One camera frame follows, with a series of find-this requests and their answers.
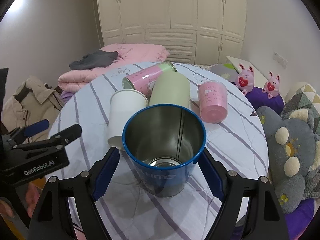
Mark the grey green pillow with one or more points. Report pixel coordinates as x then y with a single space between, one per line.
222 71

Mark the pink and green tin can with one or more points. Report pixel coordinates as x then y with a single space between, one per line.
142 78

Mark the white board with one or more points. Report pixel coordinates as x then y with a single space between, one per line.
260 76

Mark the small pink bunny toy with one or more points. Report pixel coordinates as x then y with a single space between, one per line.
272 86

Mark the beige jacket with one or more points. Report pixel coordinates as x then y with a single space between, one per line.
37 100

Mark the blue metal can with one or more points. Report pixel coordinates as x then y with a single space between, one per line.
160 180

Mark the pink plastic cup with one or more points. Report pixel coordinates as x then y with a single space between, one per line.
212 102

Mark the grey plush toy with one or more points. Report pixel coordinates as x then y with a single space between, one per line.
300 140

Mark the pale green cup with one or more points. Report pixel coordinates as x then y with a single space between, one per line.
170 90

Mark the white wall socket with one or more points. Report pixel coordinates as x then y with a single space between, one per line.
280 58

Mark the white wardrobe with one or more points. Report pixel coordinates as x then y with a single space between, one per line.
170 17

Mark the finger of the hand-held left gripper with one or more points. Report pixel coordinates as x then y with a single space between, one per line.
37 126
65 134

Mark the pink quilt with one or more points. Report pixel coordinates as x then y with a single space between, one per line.
135 52

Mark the purple pillow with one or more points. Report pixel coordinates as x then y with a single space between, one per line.
260 101

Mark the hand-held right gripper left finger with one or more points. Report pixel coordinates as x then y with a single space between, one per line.
105 176

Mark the large pink bunny toy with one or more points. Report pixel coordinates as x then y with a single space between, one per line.
245 80

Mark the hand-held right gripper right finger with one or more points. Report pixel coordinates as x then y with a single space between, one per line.
213 178

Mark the triangle patterned cushion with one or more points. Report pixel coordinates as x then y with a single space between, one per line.
307 97

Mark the person's left hand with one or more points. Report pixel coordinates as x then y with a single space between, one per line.
32 197

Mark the grey garment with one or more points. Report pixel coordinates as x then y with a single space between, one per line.
97 58

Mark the white paper cup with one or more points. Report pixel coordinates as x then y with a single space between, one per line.
125 115

